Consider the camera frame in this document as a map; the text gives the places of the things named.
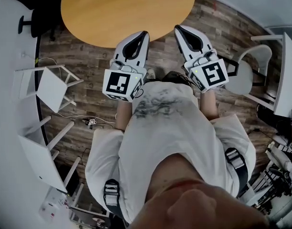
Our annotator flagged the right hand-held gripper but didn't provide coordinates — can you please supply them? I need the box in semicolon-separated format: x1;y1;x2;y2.
174;25;230;94

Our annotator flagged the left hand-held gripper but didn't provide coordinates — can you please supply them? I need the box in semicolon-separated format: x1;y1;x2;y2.
102;31;150;103

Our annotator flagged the person's right forearm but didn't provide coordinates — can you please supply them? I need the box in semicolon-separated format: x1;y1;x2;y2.
198;88;220;121

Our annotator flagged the person's left forearm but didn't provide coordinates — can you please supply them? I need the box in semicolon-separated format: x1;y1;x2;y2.
115;99;135;131

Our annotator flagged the round wooden table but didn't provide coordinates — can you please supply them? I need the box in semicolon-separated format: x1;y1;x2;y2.
61;0;196;49

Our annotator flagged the person's beige shoe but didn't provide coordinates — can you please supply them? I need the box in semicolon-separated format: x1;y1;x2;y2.
145;67;156;81

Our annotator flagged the person's white t-shirt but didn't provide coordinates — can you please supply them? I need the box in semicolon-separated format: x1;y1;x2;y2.
84;81;257;224

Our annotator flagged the white square stool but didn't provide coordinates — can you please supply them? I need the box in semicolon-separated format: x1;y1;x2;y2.
13;64;84;114

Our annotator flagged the person's neck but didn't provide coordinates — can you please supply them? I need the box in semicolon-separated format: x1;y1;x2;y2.
146;152;217;201

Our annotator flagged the white table with legs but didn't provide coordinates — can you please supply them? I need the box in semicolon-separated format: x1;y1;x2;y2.
17;114;82;195

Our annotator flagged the black metal stand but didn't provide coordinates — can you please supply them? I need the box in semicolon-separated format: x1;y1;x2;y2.
265;167;292;209

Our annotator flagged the person's face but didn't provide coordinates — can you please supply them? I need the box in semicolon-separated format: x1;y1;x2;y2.
128;179;272;229

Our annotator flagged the white cluttered table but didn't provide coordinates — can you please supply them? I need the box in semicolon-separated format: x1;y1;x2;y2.
69;205;111;229

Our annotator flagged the white curved chair black frame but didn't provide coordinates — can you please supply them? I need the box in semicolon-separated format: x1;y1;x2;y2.
223;44;273;97

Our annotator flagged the white floor cable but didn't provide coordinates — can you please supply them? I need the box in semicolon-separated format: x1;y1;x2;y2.
37;57;118;128

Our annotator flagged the black harness strap with buckle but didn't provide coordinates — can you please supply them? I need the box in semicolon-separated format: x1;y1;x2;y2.
223;146;249;199
103;178;126;224

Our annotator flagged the white wall socket panel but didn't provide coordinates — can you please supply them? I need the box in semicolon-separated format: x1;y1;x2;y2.
38;200;58;224

